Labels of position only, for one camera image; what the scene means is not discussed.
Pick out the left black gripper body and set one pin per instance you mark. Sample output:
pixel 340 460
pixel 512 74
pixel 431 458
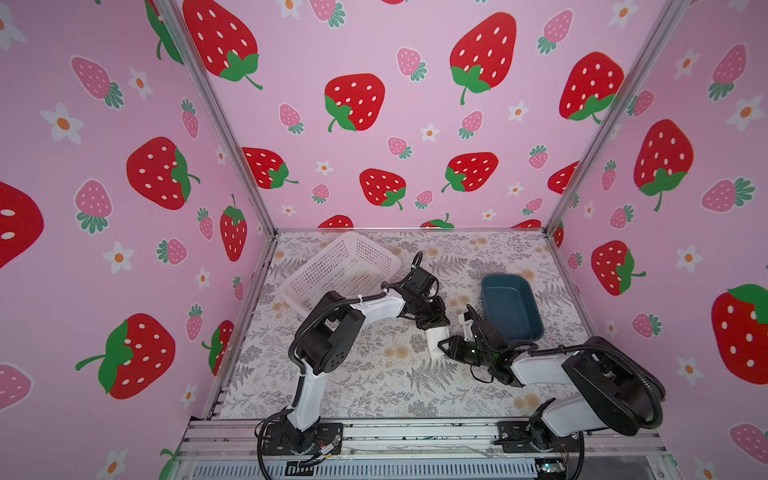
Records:
pixel 428 312

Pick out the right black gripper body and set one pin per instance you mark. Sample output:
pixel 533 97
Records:
pixel 466 351

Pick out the white paper napkin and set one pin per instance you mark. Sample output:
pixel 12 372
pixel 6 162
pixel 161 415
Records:
pixel 434 337

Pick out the dark teal plastic bin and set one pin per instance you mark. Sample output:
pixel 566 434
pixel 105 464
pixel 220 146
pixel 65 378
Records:
pixel 510 306

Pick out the white plastic mesh basket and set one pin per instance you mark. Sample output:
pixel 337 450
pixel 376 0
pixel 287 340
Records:
pixel 351 265

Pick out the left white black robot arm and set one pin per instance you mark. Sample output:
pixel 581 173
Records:
pixel 324 341

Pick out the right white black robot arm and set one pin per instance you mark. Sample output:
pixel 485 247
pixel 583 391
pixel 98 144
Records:
pixel 613 392

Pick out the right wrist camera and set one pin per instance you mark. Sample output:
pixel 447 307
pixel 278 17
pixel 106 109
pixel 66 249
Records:
pixel 480 330

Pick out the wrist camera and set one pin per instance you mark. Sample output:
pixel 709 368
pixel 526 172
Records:
pixel 480 330
pixel 420 282

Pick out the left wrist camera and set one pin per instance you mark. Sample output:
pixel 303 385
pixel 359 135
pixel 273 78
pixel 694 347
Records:
pixel 420 282

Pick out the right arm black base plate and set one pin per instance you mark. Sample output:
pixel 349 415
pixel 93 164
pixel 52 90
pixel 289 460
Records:
pixel 524 438

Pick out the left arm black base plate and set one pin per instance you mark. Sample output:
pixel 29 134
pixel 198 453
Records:
pixel 281 438

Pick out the aluminium frame rail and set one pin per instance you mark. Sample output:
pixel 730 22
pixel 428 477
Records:
pixel 427 448

